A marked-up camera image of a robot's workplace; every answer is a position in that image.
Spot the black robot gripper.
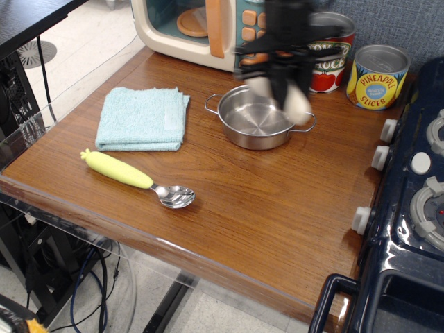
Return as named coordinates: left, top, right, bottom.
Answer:
left=234, top=1, right=342, bottom=111

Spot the brown white plush mushroom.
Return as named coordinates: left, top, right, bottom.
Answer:
left=244, top=76, right=312, bottom=126

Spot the stainless steel pot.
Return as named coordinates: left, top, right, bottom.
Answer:
left=205, top=85, right=317, bottom=151

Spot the light blue folded towel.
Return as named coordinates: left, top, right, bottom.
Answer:
left=95, top=87, right=190, bottom=151

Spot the tomato sauce can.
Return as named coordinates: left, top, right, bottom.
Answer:
left=309, top=12, right=356, bottom=93

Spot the pineapple slices can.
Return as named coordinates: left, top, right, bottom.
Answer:
left=346, top=44, right=411, bottom=111

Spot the toy microwave oven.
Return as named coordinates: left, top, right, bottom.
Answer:
left=130, top=0, right=268, bottom=71

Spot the dark blue toy stove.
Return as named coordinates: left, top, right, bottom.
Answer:
left=309, top=58, right=443, bottom=332

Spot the black computer tower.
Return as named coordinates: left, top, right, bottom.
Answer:
left=1, top=51, right=44, bottom=142

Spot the black table leg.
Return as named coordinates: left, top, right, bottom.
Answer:
left=142, top=271, right=198, bottom=333

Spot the green handled metal spoon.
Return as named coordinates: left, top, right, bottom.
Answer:
left=80, top=149, right=196, bottom=209

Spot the black cable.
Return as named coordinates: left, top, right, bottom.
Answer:
left=48, top=242, right=122, bottom=333

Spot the blue cable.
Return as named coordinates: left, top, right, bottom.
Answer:
left=70, top=248, right=108, bottom=333

